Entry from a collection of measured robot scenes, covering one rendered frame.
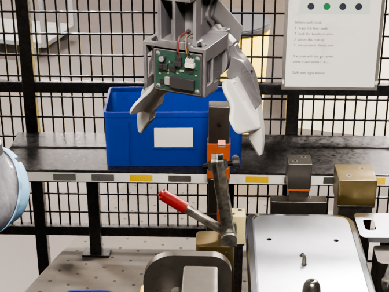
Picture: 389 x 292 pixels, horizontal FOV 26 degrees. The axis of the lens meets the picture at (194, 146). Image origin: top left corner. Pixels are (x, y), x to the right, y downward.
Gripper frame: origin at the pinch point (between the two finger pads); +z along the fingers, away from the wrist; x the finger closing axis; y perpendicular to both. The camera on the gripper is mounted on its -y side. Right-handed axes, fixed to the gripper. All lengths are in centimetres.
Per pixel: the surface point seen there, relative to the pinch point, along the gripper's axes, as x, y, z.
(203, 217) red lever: -17, -41, 35
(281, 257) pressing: -5, -49, 45
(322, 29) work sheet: -15, -102, 16
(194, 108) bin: -40, -87, 35
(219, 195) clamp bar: -14, -41, 30
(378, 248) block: 10, -63, 47
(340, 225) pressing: 2, -65, 45
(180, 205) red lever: -21, -39, 33
